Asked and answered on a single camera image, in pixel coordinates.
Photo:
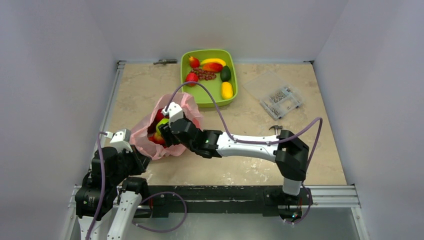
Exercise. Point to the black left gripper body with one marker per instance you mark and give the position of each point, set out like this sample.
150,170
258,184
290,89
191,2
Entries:
129,163

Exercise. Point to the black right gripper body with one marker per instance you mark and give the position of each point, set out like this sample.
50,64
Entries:
168,131

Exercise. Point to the pink plastic bag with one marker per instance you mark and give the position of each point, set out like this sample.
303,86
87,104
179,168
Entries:
141,133

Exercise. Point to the yellow fake lemon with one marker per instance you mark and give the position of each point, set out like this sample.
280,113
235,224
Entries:
226,90

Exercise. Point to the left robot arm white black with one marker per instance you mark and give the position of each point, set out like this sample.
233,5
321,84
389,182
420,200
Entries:
110,193

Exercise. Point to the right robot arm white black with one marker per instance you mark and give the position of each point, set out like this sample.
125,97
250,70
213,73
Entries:
288,152

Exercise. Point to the green fake apple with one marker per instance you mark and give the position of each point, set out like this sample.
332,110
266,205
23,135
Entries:
163,121

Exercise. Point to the red fake apple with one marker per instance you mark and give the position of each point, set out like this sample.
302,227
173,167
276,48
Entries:
159,115

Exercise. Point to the fake cherry bunch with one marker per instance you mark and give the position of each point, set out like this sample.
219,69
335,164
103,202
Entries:
157,138

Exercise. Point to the red fake strawberry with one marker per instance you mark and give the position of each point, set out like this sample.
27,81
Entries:
191,79

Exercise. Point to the purple fake grapes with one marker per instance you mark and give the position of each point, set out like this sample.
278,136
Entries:
203,74

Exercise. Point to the red fake pear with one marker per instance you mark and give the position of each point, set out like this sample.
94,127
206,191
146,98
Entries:
194,63

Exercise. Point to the red orange fake mango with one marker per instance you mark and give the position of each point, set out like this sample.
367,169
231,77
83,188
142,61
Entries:
212,67

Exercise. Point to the dark green fake avocado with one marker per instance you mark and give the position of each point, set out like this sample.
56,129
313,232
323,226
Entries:
225,74

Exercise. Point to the yellow fake banana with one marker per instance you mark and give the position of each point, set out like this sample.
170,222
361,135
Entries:
213,60

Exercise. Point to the green plastic tray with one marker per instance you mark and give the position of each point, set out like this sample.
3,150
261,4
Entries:
214,86

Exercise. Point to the metal clamp at table edge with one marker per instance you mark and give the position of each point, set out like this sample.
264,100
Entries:
165,62

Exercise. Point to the small black hammer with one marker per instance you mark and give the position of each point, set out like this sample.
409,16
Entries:
277,129

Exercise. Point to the clear plastic screw box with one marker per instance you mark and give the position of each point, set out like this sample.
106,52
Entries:
276,96

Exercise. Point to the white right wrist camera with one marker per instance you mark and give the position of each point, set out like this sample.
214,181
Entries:
174,112

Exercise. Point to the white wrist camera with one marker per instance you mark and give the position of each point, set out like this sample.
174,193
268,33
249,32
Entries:
174,112
120,140

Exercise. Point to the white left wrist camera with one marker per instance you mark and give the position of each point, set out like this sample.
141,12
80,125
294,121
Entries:
120,140

